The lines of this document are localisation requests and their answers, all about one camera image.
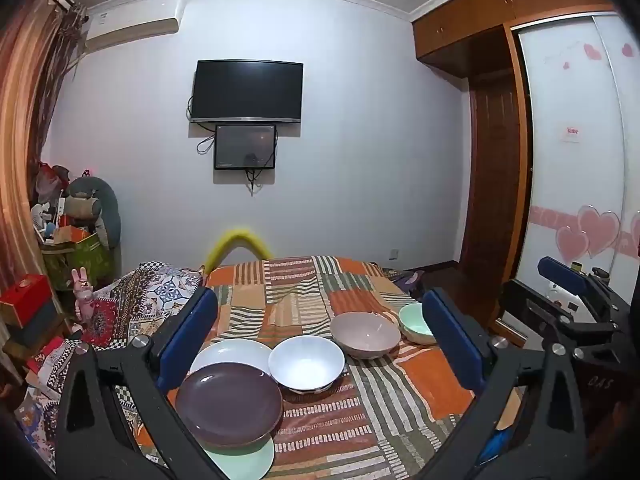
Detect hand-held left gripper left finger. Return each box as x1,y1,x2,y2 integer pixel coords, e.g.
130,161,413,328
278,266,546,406
54,286,231,480

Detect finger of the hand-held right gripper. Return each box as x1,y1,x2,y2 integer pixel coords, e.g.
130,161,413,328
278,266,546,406
494,279,620,350
537,255,602,305

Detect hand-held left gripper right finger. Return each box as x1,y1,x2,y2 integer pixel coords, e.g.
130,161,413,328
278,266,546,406
422,287,592,480

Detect mint green bowl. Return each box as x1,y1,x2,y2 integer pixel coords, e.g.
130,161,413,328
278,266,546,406
398,302,439,346

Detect white plate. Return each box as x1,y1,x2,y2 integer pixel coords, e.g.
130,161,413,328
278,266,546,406
190,338,274,376

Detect purple plate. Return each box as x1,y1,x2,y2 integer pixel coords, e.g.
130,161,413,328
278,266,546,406
175,362,284,449

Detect pink bowl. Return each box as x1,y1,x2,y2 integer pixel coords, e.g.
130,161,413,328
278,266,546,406
330,311,402,360

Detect white bowl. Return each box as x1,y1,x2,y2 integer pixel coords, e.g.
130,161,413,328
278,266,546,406
268,335,347,394

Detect mint green plate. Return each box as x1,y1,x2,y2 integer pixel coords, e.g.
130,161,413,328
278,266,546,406
205,432,275,480

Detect patterned quilt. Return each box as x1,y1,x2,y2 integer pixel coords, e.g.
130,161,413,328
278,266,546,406
15,260,207,461

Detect dark purple cloth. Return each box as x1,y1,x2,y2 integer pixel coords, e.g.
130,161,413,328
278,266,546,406
394,270,427,297

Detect white heart-print sliding door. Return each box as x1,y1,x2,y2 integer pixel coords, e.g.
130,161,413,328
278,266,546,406
515,10,640,283

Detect pink rabbit toy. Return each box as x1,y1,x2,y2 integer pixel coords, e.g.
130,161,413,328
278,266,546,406
72,267,97,319

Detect yellow foam hoop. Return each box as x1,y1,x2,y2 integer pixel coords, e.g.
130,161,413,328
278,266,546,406
202,228,274,274

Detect dark wooden door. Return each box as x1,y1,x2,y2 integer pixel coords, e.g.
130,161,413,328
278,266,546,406
460,72,532,287

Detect striped patchwork blanket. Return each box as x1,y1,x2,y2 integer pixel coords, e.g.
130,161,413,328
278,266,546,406
135,255,526,480

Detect grey plush toy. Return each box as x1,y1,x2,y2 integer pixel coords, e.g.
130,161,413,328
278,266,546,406
65,176,122,250

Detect red box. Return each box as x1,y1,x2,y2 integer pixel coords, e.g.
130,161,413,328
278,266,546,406
0,273,54,329

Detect brown curtain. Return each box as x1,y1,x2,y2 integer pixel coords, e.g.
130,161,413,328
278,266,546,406
0,0,92,311

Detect wooden overhead cabinet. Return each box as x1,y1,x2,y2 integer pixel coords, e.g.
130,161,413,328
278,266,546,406
411,0,632,79

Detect white air conditioner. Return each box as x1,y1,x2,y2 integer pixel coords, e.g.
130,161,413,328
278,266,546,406
82,1,180,54

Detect small black wall monitor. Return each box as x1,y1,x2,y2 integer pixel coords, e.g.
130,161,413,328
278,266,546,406
214,123,278,171

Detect wall-mounted black television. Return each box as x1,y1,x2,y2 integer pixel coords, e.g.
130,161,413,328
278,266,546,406
190,59,304,125

